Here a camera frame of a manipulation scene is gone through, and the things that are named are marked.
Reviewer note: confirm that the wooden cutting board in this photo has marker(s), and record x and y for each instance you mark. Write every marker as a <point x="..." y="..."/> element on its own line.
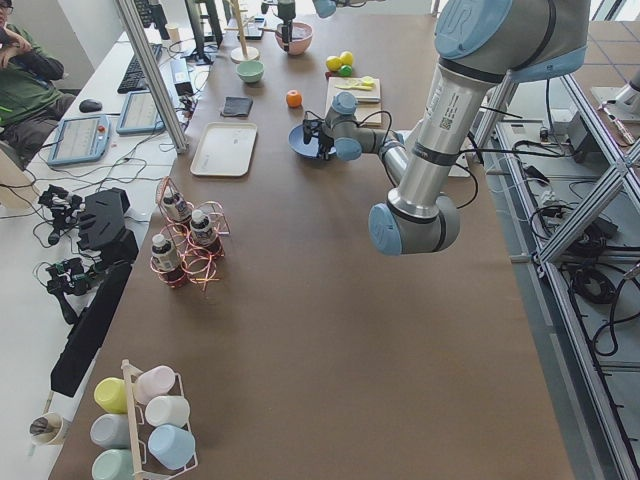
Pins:
<point x="368" y="101"/>

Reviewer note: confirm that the green lime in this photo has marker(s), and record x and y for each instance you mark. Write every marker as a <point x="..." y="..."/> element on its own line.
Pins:
<point x="345" y="71"/>

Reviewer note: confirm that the grey-blue plastic cup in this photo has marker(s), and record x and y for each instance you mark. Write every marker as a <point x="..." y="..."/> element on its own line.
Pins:
<point x="111" y="431"/>

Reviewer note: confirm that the grey folded cloth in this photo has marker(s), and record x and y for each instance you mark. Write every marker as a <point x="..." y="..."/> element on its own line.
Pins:
<point x="237" y="107"/>

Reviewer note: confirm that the dark tea bottle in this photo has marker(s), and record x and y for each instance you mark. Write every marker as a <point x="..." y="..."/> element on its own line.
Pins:
<point x="167" y="262"/>
<point x="176" y="207"/>
<point x="204" y="234"/>

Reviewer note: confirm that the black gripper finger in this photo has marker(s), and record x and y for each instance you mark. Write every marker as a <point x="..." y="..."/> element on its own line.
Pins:
<point x="323" y="153"/>
<point x="305" y="136"/>

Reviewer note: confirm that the blue teach pendant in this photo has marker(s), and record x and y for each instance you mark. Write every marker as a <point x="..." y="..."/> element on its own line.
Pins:
<point x="80" y="140"/>
<point x="139" y="115"/>

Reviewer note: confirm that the aluminium frame post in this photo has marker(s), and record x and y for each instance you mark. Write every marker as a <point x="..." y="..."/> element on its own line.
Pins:
<point x="141" y="47"/>

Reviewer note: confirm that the black keyboard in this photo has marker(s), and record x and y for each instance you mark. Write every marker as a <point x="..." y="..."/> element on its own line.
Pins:
<point x="133" y="79"/>

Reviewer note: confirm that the pink-white plastic cup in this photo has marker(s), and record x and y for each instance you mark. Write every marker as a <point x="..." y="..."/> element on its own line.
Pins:
<point x="155" y="382"/>

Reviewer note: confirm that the black computer mouse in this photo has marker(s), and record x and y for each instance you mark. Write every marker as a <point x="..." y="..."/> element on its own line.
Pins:
<point x="90" y="106"/>

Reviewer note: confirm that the yellow plastic knife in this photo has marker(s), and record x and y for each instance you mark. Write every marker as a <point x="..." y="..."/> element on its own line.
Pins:
<point x="366" y="83"/>

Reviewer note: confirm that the blue plastic plate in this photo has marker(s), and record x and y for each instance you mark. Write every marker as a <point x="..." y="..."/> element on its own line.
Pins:
<point x="295" y="141"/>

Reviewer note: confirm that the white plastic cup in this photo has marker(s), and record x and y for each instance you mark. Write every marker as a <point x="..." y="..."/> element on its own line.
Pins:
<point x="168" y="409"/>

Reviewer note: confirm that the copper wire bottle rack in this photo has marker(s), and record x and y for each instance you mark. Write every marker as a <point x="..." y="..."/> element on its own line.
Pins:
<point x="199" y="264"/>

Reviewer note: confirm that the wooden stand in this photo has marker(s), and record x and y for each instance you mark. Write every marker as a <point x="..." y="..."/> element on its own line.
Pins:
<point x="244" y="52"/>

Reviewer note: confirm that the yellow plastic cup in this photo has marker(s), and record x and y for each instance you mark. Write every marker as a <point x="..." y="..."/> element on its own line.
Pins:
<point x="110" y="395"/>

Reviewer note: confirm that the green bowl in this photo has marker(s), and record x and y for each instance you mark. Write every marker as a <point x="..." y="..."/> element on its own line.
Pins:
<point x="250" y="71"/>

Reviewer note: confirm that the seated person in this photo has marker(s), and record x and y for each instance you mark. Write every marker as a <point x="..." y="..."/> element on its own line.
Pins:
<point x="31" y="105"/>

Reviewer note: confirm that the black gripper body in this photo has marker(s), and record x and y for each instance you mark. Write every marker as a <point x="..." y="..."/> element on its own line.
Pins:
<point x="326" y="138"/>

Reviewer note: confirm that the cream rabbit tray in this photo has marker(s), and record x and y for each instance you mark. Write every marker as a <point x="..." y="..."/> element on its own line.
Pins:
<point x="224" y="150"/>

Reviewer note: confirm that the white wire cup rack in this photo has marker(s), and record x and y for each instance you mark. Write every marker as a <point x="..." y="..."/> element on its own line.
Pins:
<point x="144" y="465"/>

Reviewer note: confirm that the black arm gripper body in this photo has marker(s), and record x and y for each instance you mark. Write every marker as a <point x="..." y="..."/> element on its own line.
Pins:
<point x="285" y="25"/>

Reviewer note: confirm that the pale green plastic cup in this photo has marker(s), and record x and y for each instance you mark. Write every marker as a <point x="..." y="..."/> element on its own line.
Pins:
<point x="113" y="464"/>

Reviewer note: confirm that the paper cup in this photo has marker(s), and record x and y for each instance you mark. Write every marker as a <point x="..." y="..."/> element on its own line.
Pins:
<point x="47" y="429"/>

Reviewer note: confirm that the blue plastic cup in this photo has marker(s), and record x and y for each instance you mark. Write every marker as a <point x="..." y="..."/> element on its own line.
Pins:
<point x="173" y="447"/>

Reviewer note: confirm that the yellow lemon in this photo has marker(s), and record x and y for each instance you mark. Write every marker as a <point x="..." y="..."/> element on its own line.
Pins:
<point x="346" y="58"/>
<point x="333" y="63"/>

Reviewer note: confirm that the pink bowl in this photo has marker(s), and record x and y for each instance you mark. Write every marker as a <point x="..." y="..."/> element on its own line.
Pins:
<point x="302" y="34"/>

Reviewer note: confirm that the orange mandarin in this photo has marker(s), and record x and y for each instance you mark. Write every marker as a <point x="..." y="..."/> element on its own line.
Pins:
<point x="294" y="99"/>

